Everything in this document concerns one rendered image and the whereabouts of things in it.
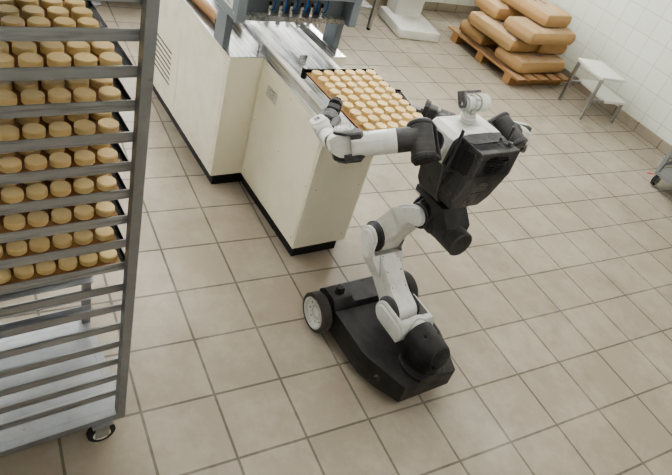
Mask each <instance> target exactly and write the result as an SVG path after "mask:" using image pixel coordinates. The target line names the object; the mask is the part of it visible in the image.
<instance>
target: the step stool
mask: <svg viewBox="0 0 672 475"><path fill-rule="evenodd" d="M577 61H578V62H577V64H576V66H575V68H574V70H573V72H572V74H571V75H570V77H569V79H568V81H567V83H566V85H565V87H564V88H563V90H562V92H561V94H560V96H559V98H558V100H559V101H561V100H562V98H563V96H564V94H565V92H566V90H567V89H568V87H569V85H570V83H576V84H583V85H584V86H585V87H586V88H587V89H588V90H590V91H591V93H590V94H589V96H588V98H587V100H586V102H587V104H586V105H585V107H584V109H583V110H582V112H581V114H580V116H579V117H578V118H579V119H580V120H582V118H583V116H584V115H585V113H586V111H587V109H588V108H589V106H590V104H591V102H593V103H604V104H614V105H619V106H618V108H617V110H616V111H615V113H614V114H613V116H612V118H611V119H610V121H609V122H610V123H613V121H614V120H615V118H616V117H617V115H618V113H619V112H620V110H621V108H622V107H623V105H625V104H626V103H625V102H624V101H623V100H622V99H620V98H619V97H618V96H617V95H615V94H614V93H613V92H612V91H611V90H609V89H608V88H607V87H606V86H604V85H603V84H602V83H603V82H604V81H612V82H621V83H625V82H626V80H625V79H624V78H622V77H621V76H620V75H619V74H617V73H616V72H615V71H613V70H612V69H611V68H610V67H608V66H607V65H606V64H604V63H603V62H602V61H598V60H591V59H584V58H578V59H577ZM581 64H582V65H583V66H584V67H586V68H587V69H588V70H589V71H591V72H592V73H593V74H594V75H596V76H597V77H598V78H599V79H600V81H595V80H586V79H579V80H572V79H573V78H574V76H575V74H576V72H577V70H578V68H579V67H580V65H581ZM595 96H597V97H598V98H599V99H600V100H599V99H594V97H595Z"/></svg>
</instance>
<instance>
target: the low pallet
mask: <svg viewBox="0 0 672 475"><path fill-rule="evenodd" d="M448 28H449V29H450V30H451V31H453V33H452V36H451V38H450V40H451V41H453V42H454V43H455V44H469V45H471V46H472V47H473V48H475V49H476V50H477V51H478V52H477V54H476V56H475V60H477V61H478V62H479V63H493V64H495V65H496V66H498V67H499V68H500V69H502V70H503V71H504V72H505V73H504V75H503V77H502V79H501V80H502V81H503V82H504V83H506V84H507V85H546V84H560V83H561V81H563V82H567V81H568V79H569V78H568V77H567V76H565V75H564V74H562V73H561V72H559V73H517V72H516V71H514V70H513V69H511V68H510V67H509V66H507V65H506V64H505V63H503V62H502V61H501V60H499V59H498V58H496V56H495V50H496V48H497V47H498V46H491V45H479V44H478V43H476V42H475V41H474V40H473V39H471V38H470V37H469V36H467V35H466V34H465V33H463V32H462V31H461V30H460V27H459V28H458V27H457V26H448ZM485 48H486V49H485Z"/></svg>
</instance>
